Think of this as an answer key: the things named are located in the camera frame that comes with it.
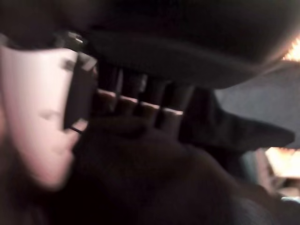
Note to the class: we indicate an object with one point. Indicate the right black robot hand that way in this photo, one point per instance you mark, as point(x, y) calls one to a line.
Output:
point(35, 105)

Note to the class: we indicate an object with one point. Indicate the long black garment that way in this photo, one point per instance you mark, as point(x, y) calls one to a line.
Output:
point(187, 58)

